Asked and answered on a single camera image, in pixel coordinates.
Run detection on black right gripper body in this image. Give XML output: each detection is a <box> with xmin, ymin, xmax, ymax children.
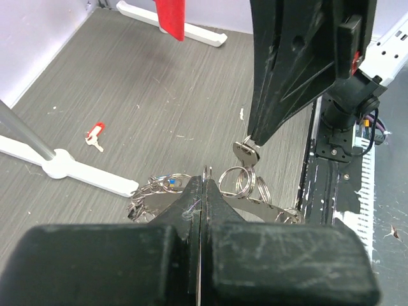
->
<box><xmin>331</xmin><ymin>0</ymin><xmax>377</xmax><ymax>79</ymax></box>

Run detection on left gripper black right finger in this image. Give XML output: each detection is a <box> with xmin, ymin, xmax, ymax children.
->
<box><xmin>201</xmin><ymin>180</ymin><xmax>381</xmax><ymax>305</ymax></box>

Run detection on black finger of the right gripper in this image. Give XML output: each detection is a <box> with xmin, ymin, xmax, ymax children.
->
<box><xmin>247</xmin><ymin>1</ymin><xmax>287</xmax><ymax>140</ymax></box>
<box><xmin>254</xmin><ymin>1</ymin><xmax>336</xmax><ymax>146</ymax></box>

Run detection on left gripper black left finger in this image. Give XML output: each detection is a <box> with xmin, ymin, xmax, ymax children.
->
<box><xmin>1</xmin><ymin>177</ymin><xmax>203</xmax><ymax>305</ymax></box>

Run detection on metal disc with keyrings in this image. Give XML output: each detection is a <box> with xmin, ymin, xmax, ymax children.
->
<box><xmin>127</xmin><ymin>166</ymin><xmax>303</xmax><ymax>224</ymax></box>

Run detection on key with red tag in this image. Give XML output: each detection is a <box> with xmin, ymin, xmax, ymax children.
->
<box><xmin>85</xmin><ymin>122</ymin><xmax>105</xmax><ymax>152</ymax></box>
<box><xmin>233</xmin><ymin>135</ymin><xmax>260</xmax><ymax>166</ymax></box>

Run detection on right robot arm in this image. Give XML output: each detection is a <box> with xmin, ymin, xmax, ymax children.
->
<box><xmin>247</xmin><ymin>1</ymin><xmax>387</xmax><ymax>146</ymax></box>

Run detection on red cloth on hanger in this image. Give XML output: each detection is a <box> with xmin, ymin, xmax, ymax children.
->
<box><xmin>154</xmin><ymin>0</ymin><xmax>186</xmax><ymax>41</ymax></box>

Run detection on white clothes rack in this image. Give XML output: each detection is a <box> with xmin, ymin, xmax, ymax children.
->
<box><xmin>1</xmin><ymin>1</ymin><xmax>228</xmax><ymax>198</ymax></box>

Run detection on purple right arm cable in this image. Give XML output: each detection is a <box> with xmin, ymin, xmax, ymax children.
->
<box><xmin>366</xmin><ymin>108</ymin><xmax>393</xmax><ymax>141</ymax></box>

